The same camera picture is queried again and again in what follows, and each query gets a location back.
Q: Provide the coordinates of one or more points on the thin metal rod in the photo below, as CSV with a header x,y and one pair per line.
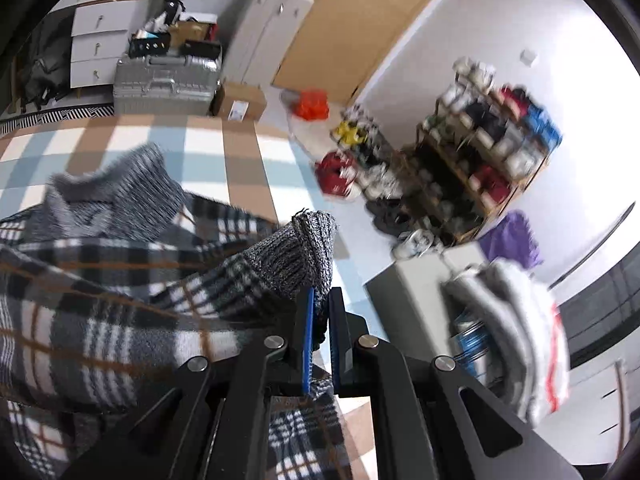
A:
x,y
595,255

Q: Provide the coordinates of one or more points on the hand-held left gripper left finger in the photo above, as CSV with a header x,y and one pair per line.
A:
x,y
307,340

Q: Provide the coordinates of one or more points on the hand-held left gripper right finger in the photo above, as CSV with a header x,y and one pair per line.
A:
x,y
334,340

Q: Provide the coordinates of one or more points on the brown wooden panel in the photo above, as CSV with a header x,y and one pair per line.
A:
x,y
360,20

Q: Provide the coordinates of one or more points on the black plastic crate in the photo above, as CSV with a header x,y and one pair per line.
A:
x,y
150,46
200,51

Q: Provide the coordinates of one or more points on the checkered bed blanket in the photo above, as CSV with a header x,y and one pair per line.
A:
x,y
210,150

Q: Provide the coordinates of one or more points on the wooden shoe rack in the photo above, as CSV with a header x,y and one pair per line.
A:
x,y
465,180

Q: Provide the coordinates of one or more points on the grey storage box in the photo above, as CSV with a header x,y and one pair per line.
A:
x,y
410,300

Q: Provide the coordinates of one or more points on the yellow bag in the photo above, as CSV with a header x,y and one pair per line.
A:
x,y
348,132

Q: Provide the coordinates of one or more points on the white wall switch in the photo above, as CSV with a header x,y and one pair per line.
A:
x,y
529,57

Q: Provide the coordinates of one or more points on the white drawer cabinet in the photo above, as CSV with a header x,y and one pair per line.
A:
x,y
100,25

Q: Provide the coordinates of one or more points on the plaid fleece jacket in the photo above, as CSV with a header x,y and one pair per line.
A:
x,y
125,270

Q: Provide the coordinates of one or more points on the heap of loose shoes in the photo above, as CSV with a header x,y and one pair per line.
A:
x,y
385,185

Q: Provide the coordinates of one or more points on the black hanging garment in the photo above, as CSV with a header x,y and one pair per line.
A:
x,y
45,60

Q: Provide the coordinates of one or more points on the rows of assorted shoes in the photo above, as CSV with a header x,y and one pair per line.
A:
x,y
500,130

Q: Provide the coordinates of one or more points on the white two-door cabinet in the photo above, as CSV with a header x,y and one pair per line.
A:
x,y
270,25

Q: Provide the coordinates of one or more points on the silver hard suitcase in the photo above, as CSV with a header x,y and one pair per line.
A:
x,y
160,90

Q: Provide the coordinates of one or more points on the pile of grey clothes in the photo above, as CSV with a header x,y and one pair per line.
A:
x,y
520,320

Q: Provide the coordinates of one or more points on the small cardboard box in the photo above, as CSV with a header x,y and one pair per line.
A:
x,y
240,97

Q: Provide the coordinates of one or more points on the purple cloth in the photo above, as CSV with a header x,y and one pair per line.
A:
x,y
515,240

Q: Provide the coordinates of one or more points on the orange plastic bag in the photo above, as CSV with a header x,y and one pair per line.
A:
x,y
310,105

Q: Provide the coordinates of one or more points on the black television screen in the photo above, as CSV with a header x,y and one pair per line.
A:
x,y
605,310

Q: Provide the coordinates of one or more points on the black white striped rug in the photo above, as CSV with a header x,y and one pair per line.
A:
x,y
50,117

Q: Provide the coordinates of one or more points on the blue striped cloth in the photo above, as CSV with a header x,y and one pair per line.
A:
x,y
470,342

